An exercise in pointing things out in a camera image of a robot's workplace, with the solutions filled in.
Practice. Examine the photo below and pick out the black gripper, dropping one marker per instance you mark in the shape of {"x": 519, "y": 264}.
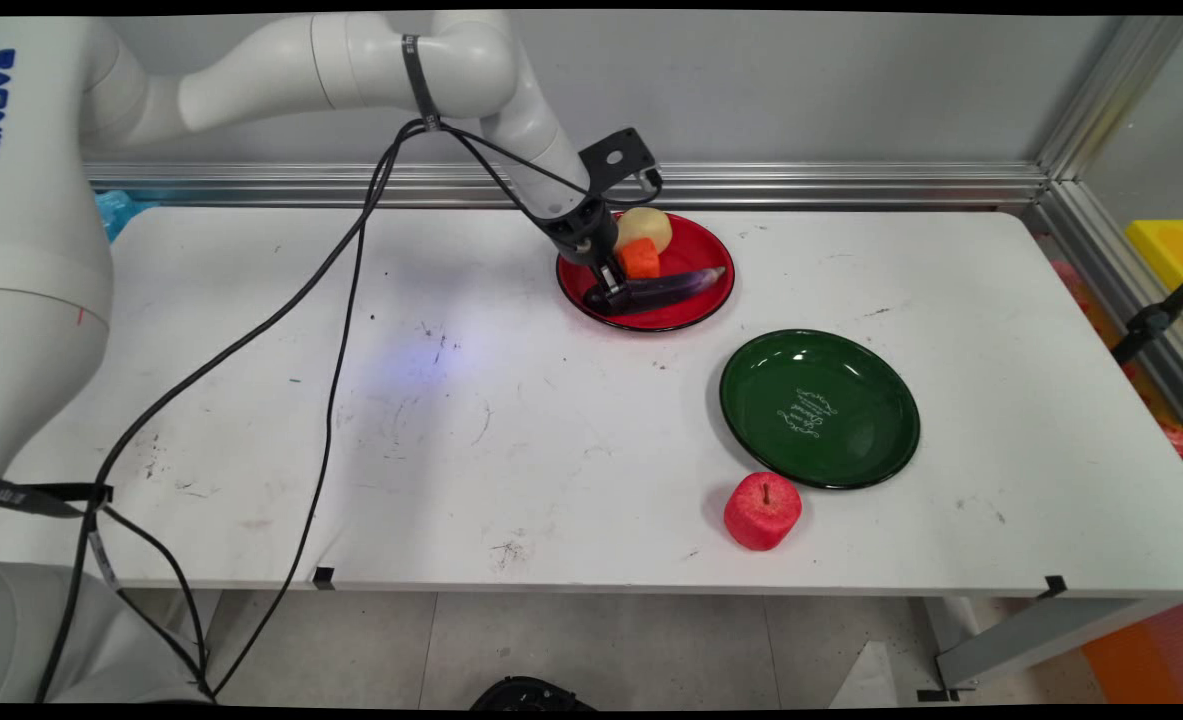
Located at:
{"x": 581, "y": 232}

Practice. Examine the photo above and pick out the black tape piece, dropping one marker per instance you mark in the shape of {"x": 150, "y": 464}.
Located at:
{"x": 324, "y": 577}
{"x": 1055, "y": 586}

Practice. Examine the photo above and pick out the long horizontal aluminium frame rail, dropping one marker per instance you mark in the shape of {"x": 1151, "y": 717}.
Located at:
{"x": 811, "y": 185}

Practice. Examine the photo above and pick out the yellow potato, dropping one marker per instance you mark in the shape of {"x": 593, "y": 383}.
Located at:
{"x": 649, "y": 226}

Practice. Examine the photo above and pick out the blue foam mat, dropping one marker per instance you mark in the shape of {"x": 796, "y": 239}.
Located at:
{"x": 119, "y": 210}

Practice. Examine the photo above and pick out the yellow plastic bin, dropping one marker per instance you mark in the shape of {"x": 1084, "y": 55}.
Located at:
{"x": 1173, "y": 255}

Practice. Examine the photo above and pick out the side aluminium frame rail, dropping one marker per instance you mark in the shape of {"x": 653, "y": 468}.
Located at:
{"x": 1131, "y": 290}

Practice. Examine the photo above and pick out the upright aluminium frame post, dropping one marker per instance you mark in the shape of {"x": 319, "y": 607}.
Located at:
{"x": 1116, "y": 90}

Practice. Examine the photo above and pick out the dark green round plate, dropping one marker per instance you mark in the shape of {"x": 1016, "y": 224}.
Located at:
{"x": 819, "y": 410}

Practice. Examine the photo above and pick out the orange box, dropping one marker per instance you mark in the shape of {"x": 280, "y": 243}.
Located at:
{"x": 1151, "y": 655}

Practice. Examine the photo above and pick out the grey table leg bar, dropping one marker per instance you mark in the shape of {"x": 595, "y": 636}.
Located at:
{"x": 1041, "y": 635}

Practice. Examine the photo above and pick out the orange carrot piece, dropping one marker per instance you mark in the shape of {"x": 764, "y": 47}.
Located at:
{"x": 641, "y": 260}

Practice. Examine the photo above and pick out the purple eggplant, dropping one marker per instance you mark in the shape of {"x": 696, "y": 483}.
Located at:
{"x": 666, "y": 291}

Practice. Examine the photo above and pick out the red apple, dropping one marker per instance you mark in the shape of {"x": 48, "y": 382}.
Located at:
{"x": 762, "y": 512}

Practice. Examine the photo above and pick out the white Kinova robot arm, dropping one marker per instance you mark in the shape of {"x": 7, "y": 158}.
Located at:
{"x": 41, "y": 250}

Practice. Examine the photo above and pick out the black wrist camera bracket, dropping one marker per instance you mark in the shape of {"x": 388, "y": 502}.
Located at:
{"x": 619, "y": 158}

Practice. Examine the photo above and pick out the red round plate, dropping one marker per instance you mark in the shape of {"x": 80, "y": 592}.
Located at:
{"x": 696, "y": 255}

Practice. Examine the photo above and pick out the black round floor object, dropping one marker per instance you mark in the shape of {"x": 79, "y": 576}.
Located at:
{"x": 531, "y": 694}

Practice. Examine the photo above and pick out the small red object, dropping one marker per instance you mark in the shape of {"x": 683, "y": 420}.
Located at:
{"x": 1177, "y": 440}

